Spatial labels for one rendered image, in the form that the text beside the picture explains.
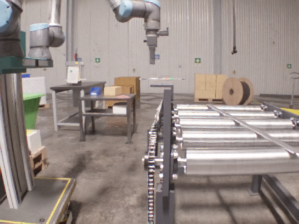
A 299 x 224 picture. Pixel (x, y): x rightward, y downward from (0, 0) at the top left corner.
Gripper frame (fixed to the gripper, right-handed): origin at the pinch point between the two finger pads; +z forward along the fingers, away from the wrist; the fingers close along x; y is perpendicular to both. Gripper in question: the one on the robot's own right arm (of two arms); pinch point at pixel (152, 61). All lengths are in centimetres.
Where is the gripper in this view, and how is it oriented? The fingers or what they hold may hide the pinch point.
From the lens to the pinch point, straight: 129.1
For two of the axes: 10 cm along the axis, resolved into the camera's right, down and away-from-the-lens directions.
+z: 0.0, 9.8, 1.9
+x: -0.8, 1.9, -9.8
